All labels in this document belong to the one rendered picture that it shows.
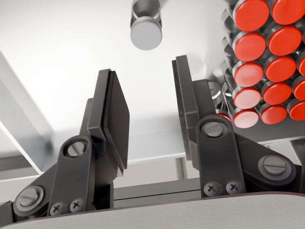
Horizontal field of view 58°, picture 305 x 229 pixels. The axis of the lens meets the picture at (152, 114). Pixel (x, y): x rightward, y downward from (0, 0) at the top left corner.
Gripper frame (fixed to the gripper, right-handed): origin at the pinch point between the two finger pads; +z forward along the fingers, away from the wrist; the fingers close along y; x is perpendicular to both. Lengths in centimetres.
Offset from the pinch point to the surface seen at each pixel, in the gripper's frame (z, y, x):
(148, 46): 7.2, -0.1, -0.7
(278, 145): 10.7, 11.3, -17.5
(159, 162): 100, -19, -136
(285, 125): 10.1, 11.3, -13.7
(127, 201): 50, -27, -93
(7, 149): 12.0, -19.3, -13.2
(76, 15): 11.8, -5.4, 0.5
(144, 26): 7.2, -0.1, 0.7
